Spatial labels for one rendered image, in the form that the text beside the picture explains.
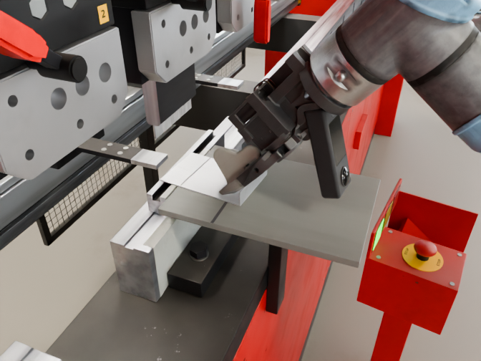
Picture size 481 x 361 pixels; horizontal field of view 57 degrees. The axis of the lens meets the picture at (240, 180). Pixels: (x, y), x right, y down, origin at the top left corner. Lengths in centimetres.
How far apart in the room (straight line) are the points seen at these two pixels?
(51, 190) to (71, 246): 131
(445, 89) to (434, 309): 53
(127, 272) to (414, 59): 44
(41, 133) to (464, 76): 36
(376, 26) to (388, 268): 52
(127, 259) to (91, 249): 148
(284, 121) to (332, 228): 15
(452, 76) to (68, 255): 184
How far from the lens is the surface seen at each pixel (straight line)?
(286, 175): 65
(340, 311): 179
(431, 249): 87
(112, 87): 42
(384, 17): 44
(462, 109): 46
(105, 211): 228
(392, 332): 109
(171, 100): 59
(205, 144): 75
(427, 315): 92
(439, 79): 45
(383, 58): 45
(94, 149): 74
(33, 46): 30
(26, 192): 78
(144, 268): 61
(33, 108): 35
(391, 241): 91
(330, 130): 51
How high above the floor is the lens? 136
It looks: 35 degrees down
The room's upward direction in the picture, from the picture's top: straight up
